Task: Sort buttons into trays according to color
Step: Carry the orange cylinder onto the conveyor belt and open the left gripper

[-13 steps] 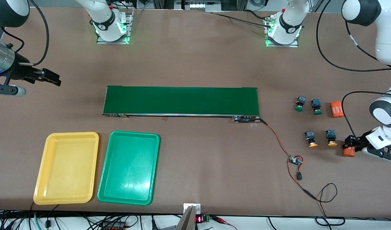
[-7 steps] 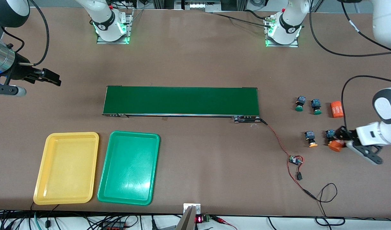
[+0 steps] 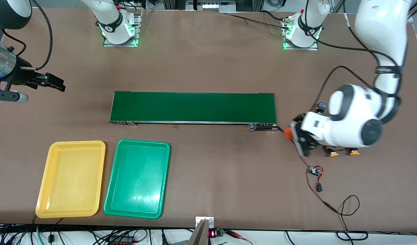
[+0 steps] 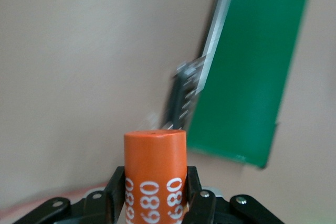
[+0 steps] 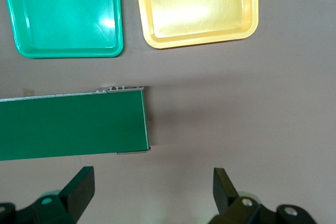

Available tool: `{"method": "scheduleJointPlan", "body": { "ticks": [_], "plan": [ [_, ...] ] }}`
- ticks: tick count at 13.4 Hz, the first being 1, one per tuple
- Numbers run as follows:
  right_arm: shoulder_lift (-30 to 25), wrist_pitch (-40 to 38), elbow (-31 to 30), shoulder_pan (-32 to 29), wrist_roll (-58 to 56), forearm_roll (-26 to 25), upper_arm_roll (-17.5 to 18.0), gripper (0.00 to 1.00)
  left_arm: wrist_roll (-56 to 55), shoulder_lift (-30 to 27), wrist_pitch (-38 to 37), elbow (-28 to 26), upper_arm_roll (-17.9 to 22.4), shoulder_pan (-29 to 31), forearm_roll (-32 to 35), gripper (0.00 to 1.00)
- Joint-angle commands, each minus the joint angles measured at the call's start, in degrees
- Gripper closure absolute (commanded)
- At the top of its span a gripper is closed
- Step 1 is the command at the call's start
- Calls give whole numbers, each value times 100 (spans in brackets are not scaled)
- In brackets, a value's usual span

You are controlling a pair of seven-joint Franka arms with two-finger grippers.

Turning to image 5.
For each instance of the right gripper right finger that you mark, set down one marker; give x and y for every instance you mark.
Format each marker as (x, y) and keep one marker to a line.
(228, 203)

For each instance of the yellow plastic tray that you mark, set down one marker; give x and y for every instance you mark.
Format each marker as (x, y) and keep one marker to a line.
(197, 6)

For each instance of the green plastic tray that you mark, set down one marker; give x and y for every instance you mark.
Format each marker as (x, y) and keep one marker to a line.
(68, 11)

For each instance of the brown tape piece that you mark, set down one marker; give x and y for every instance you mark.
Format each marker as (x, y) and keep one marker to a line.
(29, 92)

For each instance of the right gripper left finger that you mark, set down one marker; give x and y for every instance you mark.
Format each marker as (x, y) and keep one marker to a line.
(78, 190)

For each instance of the green conveyor belt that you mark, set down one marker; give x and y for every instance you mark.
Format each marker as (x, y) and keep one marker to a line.
(73, 127)

